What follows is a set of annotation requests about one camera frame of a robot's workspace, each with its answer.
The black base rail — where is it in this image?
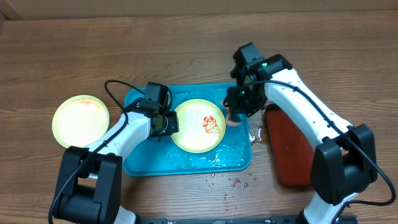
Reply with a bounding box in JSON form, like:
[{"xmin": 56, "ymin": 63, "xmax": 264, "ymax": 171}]
[{"xmin": 136, "ymin": 214, "xmax": 358, "ymax": 224}]

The green plate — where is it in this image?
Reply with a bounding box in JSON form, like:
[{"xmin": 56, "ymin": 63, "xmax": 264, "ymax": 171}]
[
  {"xmin": 52, "ymin": 95, "xmax": 110, "ymax": 148},
  {"xmin": 172, "ymin": 99, "xmax": 226, "ymax": 154}
]

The dark red tray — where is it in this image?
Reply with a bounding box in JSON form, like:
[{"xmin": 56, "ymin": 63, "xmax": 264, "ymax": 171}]
[{"xmin": 265, "ymin": 104, "xmax": 314, "ymax": 187}]

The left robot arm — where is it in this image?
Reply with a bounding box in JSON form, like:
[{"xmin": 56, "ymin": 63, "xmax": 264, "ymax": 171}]
[{"xmin": 48, "ymin": 111, "xmax": 178, "ymax": 224}]

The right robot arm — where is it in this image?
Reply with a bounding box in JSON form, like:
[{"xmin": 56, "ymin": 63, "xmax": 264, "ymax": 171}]
[{"xmin": 223, "ymin": 50, "xmax": 377, "ymax": 223}]

